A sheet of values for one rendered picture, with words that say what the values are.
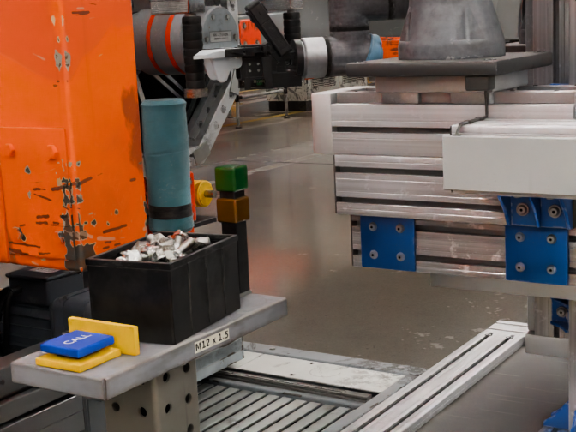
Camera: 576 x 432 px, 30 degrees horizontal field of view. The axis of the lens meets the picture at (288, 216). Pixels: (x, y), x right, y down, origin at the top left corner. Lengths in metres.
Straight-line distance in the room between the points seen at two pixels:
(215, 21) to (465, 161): 0.90
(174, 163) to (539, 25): 0.76
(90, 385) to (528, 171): 0.61
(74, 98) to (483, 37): 0.60
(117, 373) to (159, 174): 0.75
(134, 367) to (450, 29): 0.62
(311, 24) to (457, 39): 3.31
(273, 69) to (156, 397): 0.73
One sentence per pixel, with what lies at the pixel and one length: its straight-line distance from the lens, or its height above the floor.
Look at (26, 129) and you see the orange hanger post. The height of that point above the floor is 0.74.
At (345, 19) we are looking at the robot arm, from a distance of 2.01.
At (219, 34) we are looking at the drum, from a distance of 2.16.
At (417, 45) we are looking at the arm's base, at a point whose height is 0.84.
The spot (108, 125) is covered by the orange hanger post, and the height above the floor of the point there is 0.73.
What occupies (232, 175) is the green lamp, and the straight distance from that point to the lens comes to 1.68.
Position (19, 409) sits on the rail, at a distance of 1.71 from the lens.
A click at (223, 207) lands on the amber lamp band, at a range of 1.70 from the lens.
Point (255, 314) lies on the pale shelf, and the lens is 1.63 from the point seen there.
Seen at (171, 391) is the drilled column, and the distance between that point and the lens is 1.55.
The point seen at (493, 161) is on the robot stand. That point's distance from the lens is 1.35.
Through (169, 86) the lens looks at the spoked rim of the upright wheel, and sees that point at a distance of 2.43.
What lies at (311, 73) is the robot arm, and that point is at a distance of 2.01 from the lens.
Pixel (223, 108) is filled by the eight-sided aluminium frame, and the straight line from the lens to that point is 2.42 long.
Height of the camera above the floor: 0.89
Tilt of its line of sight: 10 degrees down
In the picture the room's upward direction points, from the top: 3 degrees counter-clockwise
